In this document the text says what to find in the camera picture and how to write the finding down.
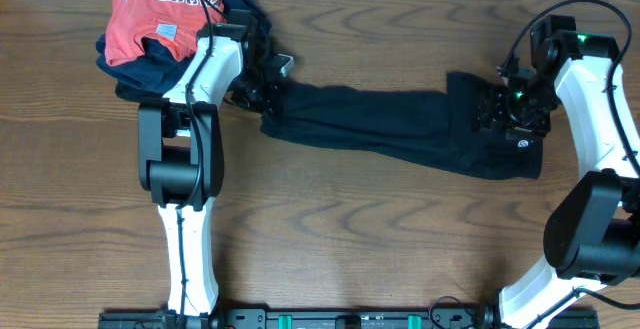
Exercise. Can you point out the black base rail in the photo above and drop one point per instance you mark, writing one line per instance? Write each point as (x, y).
(442, 316)

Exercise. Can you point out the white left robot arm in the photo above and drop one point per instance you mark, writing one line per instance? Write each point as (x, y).
(181, 158)

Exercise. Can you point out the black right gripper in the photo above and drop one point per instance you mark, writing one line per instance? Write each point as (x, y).
(492, 109)

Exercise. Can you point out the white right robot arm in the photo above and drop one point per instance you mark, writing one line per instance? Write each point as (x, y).
(591, 240)

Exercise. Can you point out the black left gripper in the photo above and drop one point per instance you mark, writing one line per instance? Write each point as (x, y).
(277, 98)

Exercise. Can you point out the orange printed t-shirt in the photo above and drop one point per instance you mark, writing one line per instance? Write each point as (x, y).
(173, 23)

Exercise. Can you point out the navy folded garment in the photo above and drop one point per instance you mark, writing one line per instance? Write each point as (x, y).
(157, 71)

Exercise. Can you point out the black t-shirt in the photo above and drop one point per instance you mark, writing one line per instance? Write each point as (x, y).
(430, 128)

